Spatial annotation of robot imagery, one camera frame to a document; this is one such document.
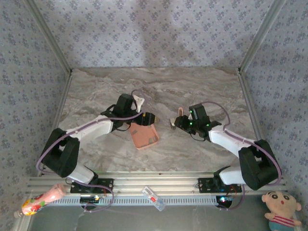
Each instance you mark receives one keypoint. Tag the aluminium table edge rail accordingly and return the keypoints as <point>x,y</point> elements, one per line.
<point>250,108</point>

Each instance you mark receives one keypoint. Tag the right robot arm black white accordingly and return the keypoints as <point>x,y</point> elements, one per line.
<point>255,166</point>

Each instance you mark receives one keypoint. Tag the aluminium frame post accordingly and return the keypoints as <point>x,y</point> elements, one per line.
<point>262,36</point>
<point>48,36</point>

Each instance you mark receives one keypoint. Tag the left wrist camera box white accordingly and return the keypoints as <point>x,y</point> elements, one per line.
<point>138,102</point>

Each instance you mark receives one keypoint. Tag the wide aluminium base rail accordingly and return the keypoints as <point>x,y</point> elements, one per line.
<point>156,180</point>

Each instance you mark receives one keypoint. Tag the pink printed plastic bottle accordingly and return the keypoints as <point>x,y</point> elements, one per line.
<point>41,202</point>

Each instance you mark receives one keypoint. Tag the clear plastic adapter case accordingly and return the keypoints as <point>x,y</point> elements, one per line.
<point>154,198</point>

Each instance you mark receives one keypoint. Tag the cartoon boy plush doll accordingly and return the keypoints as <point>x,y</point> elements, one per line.
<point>281,204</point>

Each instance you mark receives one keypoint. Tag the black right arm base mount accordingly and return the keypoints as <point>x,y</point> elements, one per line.
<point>204,185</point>

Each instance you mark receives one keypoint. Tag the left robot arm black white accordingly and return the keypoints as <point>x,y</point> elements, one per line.
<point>60,156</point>

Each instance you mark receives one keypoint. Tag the small circuit board with LEDs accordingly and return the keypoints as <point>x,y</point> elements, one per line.
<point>89,199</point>
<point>223,201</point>

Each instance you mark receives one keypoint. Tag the pink plastic tray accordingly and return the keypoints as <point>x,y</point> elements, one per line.
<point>143,137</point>

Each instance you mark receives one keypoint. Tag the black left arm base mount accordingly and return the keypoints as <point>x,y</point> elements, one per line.
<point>107,184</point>

